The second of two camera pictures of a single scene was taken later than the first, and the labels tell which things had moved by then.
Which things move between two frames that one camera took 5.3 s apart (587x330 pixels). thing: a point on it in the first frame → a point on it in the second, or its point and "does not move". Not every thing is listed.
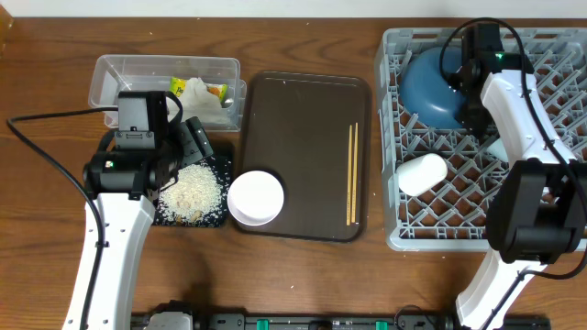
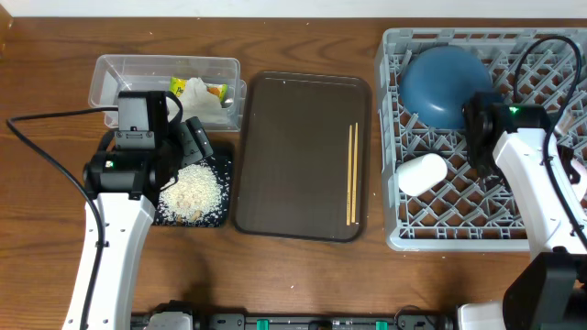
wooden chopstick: (355, 175) does not move
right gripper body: (473, 117) → (477, 149)
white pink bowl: (255, 198) → (579, 190)
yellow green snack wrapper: (178, 87) does not move
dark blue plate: (426, 92) does not move
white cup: (419, 174) does not move
